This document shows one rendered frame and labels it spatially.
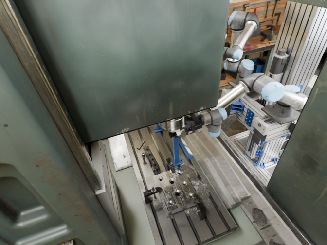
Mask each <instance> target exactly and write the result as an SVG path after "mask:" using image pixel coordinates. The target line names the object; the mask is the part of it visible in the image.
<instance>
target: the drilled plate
mask: <svg viewBox="0 0 327 245"><path fill-rule="evenodd" d="M175 171H176V173H177V174H176V173H175V174H173V173H172V172H171V171H170V170H169V171H166V172H163V173H161V174H158V175H154V176H153V180H154V183H155V186H156V187H162V191H161V192H159V193H158V194H159V197H160V199H161V202H162V205H163V208H164V211H165V213H166V216H169V215H171V214H174V213H176V212H179V211H181V210H184V209H186V208H189V207H192V206H194V205H196V202H195V200H194V199H193V194H196V192H195V190H194V189H193V187H192V185H191V183H190V181H189V179H188V177H187V175H186V173H185V171H184V170H183V168H182V166H181V167H178V168H175ZM178 174H179V175H178ZM178 189H179V190H180V191H179V190H178ZM173 192H174V193H173ZM181 194H182V196H181ZM177 195H178V197H177ZM187 196H188V198H187Z"/></svg>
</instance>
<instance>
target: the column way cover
mask: <svg viewBox="0 0 327 245"><path fill-rule="evenodd" d="M91 157H92V162H93V164H94V166H95V168H96V170H97V172H98V175H99V177H100V179H101V181H102V185H103V189H101V190H98V191H96V194H95V195H96V197H97V198H98V200H99V202H100V204H101V206H102V207H103V209H104V211H105V213H107V215H108V216H109V218H110V220H111V222H112V223H113V225H114V226H115V228H116V230H117V232H118V233H119V235H120V236H122V235H124V234H125V231H124V226H123V221H122V216H121V211H120V205H119V200H118V195H117V190H116V185H115V180H114V176H113V174H112V171H111V169H110V163H109V161H108V158H107V156H106V153H105V148H104V146H103V143H102V141H101V140H100V141H96V142H93V143H91Z"/></svg>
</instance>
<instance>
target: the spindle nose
mask: <svg viewBox="0 0 327 245"><path fill-rule="evenodd" d="M185 123H186V116H183V117H180V118H176V119H173V120H169V121H166V122H162V123H159V124H158V125H159V126H160V127H161V128H162V129H164V130H169V131H174V130H178V129H180V128H182V127H183V126H184V125H185Z"/></svg>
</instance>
